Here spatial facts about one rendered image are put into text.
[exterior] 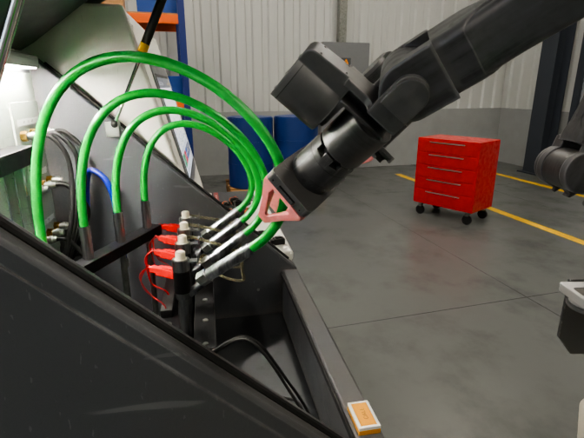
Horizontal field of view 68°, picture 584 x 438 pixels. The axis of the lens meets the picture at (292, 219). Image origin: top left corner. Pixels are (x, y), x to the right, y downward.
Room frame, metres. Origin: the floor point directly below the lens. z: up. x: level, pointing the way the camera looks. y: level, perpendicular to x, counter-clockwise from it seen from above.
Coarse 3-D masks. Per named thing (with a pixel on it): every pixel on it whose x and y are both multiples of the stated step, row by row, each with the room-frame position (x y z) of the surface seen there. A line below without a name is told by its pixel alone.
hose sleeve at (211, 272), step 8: (240, 248) 0.56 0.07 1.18; (248, 248) 0.55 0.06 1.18; (232, 256) 0.55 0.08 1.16; (240, 256) 0.55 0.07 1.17; (248, 256) 0.55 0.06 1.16; (216, 264) 0.56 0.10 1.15; (224, 264) 0.56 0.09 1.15; (232, 264) 0.55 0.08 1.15; (208, 272) 0.56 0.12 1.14; (216, 272) 0.56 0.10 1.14
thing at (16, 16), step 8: (16, 0) 0.33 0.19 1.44; (24, 0) 0.33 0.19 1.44; (8, 8) 0.33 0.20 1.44; (16, 8) 0.33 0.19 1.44; (8, 16) 0.33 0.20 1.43; (16, 16) 0.33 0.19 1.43; (8, 24) 0.33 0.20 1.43; (16, 24) 0.33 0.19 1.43; (8, 32) 0.33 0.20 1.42; (0, 40) 0.33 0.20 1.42; (8, 40) 0.33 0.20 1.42; (0, 48) 0.33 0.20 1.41; (8, 48) 0.33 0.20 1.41; (0, 56) 0.33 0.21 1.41; (8, 56) 0.33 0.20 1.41; (0, 64) 0.33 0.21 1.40; (0, 72) 0.33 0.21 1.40; (0, 80) 0.33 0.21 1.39
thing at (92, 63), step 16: (80, 64) 0.59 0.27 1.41; (96, 64) 0.59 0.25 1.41; (160, 64) 0.57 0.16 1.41; (176, 64) 0.57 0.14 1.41; (64, 80) 0.60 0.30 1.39; (208, 80) 0.56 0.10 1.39; (48, 96) 0.60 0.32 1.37; (224, 96) 0.56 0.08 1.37; (48, 112) 0.60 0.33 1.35; (240, 112) 0.55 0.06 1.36; (256, 128) 0.55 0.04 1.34; (272, 144) 0.55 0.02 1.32; (32, 160) 0.61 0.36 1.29; (32, 176) 0.61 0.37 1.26; (32, 192) 0.61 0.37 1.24; (32, 208) 0.61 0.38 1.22; (272, 224) 0.55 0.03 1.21; (256, 240) 0.55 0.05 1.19
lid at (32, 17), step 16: (0, 0) 0.68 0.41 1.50; (32, 0) 0.75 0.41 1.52; (48, 0) 0.79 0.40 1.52; (64, 0) 0.84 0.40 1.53; (80, 0) 0.89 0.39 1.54; (96, 0) 0.99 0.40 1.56; (0, 16) 0.73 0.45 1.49; (32, 16) 0.81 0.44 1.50; (48, 16) 0.86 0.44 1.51; (64, 16) 0.92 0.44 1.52; (0, 32) 0.79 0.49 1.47; (16, 32) 0.83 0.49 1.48; (32, 32) 0.89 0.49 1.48; (16, 48) 0.91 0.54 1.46
